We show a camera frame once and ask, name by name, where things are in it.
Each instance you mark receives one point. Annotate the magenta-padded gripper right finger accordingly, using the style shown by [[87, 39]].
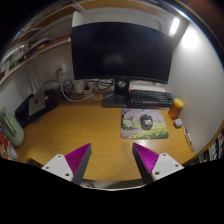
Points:
[[146, 160]]

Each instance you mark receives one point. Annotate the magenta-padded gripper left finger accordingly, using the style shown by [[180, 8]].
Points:
[[78, 160]]

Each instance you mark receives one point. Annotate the transparent computer mouse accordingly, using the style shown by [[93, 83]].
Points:
[[146, 121]]

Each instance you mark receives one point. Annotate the floral print mouse pad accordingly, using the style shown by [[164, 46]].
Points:
[[131, 128]]

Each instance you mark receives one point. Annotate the small grey case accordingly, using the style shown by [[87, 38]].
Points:
[[177, 123]]

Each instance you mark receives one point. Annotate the orange jar with yellow lid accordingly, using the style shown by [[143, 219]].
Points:
[[175, 110]]

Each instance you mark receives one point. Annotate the black keyboard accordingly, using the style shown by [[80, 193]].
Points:
[[150, 98]]

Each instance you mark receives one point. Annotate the black desk stand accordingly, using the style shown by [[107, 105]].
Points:
[[51, 100]]

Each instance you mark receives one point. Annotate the silver mini computer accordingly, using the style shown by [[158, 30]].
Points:
[[36, 103]]

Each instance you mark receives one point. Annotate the pale green appliance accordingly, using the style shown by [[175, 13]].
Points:
[[13, 131]]

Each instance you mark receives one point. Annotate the white power strip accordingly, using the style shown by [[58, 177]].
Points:
[[87, 88]]

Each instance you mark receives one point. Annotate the black computer monitor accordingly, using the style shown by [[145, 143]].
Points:
[[120, 50]]

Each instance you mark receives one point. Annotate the wooden shelf unit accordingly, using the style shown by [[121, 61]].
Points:
[[36, 40]]

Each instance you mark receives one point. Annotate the white wall socket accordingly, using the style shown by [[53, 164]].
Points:
[[59, 69]]

